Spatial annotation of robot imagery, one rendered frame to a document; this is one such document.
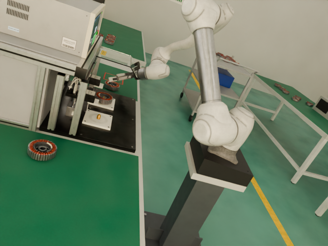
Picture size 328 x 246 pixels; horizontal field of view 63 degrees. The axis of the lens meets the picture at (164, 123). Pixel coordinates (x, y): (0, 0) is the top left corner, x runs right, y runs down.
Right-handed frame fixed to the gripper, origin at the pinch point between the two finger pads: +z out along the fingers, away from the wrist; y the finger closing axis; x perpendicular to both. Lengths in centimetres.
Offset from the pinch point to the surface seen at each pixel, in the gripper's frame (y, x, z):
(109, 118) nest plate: -48, -16, -15
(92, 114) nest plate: -52, -12, -8
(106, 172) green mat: -87, -29, -29
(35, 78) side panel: -84, 15, -5
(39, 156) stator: -99, -15, -9
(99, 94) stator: -30.6, -5.5, -2.5
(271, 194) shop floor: 92, -161, -111
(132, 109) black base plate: -21.7, -19.1, -18.2
